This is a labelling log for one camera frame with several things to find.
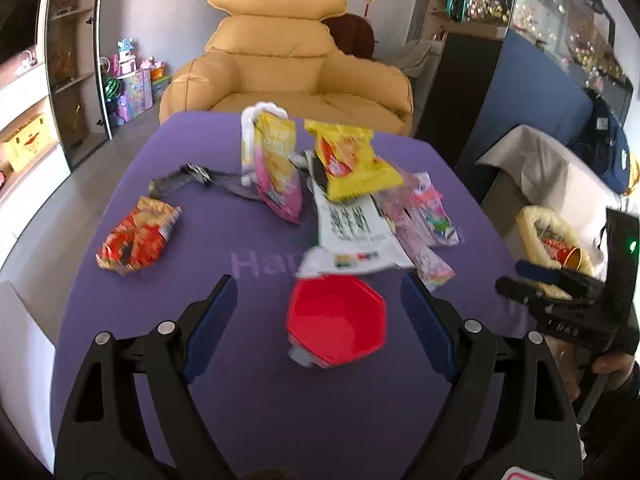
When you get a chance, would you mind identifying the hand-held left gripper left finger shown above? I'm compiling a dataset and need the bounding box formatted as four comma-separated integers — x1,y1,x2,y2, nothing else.
54,274,240,480

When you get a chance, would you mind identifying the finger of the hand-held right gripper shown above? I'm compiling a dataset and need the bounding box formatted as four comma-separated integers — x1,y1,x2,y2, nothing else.
495,277,582,314
515,259,604,294

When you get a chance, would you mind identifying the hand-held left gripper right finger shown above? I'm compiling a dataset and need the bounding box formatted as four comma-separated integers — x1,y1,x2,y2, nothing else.
400,271,586,480

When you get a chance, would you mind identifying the white bin with yellow bag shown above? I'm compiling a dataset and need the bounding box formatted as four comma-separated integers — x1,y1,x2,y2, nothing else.
515,205,598,301

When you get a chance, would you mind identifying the long pink candy wrapper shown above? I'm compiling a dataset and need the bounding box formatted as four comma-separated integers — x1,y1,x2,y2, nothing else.
395,220,457,293

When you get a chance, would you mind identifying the pink cartoon wrapper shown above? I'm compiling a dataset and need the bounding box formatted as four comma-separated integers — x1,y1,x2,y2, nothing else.
407,172,461,247

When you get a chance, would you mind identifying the red orange noodle snack packet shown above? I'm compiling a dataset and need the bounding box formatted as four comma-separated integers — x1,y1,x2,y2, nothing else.
96,196,183,276

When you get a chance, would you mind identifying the white milk carton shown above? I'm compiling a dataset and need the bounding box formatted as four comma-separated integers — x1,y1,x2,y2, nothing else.
296,192,416,281

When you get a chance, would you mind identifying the translucent pink pouch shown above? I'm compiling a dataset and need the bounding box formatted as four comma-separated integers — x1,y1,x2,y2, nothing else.
372,165,426,231

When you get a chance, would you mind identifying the dark grey wrapper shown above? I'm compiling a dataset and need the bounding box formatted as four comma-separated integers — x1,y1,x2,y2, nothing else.
148,162,261,202

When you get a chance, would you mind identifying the pink and yellow snack packet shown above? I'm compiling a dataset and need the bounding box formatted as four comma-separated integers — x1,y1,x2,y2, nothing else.
250,111,304,224

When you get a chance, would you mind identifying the person's right hand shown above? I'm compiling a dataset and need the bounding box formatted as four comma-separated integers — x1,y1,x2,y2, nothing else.
592,352,640,376

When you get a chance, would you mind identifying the red and gold paper cup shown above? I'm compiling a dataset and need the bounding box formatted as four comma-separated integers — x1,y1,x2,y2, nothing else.
542,237,583,271

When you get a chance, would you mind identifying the purple printed tablecloth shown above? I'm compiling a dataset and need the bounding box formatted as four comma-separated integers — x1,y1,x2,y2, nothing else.
50,111,538,480

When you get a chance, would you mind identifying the red hexagonal plastic cup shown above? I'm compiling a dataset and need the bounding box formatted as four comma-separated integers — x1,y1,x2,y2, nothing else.
286,275,388,370

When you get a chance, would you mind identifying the white dust cover cloth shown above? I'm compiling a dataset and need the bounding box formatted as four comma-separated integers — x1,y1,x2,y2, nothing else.
475,124,626,271

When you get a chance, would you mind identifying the yellow fabric item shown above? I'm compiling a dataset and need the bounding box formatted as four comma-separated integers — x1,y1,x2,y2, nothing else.
622,152,640,196

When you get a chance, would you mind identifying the navy blue backpack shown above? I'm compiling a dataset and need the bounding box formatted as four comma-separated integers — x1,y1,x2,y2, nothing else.
570,87,632,196

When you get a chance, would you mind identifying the blue covered cabinet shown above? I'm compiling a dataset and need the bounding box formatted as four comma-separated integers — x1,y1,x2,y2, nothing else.
415,30,596,201

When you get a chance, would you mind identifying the white furniture block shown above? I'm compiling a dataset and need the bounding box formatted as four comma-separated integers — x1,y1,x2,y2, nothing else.
0,280,57,461

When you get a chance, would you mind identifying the pile of colourful toys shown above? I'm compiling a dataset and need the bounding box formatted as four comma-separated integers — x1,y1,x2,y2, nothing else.
97,37,173,128

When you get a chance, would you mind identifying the yellow gift box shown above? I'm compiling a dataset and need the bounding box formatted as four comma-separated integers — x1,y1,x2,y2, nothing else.
1,114,53,173

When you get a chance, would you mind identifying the glass display case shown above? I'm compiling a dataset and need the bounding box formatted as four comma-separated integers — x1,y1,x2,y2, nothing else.
457,0,636,126

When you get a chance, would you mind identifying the yellow leather armchair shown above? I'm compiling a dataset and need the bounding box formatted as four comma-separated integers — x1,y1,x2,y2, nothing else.
159,0,415,136

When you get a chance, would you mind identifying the glass door display shelf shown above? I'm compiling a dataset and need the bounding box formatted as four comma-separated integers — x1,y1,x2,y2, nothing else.
35,0,113,171

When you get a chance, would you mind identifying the brown draped dining chair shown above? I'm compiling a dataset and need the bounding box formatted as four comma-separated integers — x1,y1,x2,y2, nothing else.
322,14,376,60

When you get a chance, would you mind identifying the white low wall cabinet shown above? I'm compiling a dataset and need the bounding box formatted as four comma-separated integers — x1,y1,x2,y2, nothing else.
0,52,71,241

